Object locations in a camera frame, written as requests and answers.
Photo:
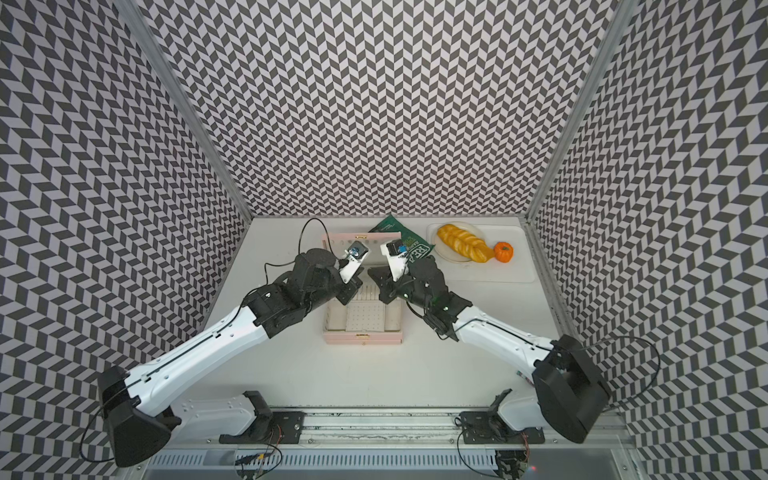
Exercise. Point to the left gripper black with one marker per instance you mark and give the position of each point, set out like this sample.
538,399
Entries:
350,288

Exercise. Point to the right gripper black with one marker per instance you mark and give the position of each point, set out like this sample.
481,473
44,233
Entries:
383,277

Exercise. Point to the pink jewelry box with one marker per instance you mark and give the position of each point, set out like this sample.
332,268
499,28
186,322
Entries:
365,320

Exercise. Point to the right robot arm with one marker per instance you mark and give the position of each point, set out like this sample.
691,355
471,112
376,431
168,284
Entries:
566,390

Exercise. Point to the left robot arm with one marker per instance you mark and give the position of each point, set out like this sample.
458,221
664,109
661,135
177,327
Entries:
135,405

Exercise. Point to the green snack bag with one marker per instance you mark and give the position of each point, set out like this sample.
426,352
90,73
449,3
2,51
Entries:
417,247

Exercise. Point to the braided bread loaf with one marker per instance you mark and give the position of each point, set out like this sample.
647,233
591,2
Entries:
465,243

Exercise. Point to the small orange pumpkin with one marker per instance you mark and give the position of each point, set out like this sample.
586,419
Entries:
503,252

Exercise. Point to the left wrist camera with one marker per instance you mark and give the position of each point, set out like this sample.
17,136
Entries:
355,255

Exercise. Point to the aluminium mounting rail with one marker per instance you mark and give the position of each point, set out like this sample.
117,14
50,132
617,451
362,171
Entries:
358,428

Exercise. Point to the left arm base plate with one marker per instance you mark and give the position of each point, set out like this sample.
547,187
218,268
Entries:
279,427

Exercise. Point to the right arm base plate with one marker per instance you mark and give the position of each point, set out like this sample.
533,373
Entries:
483,428

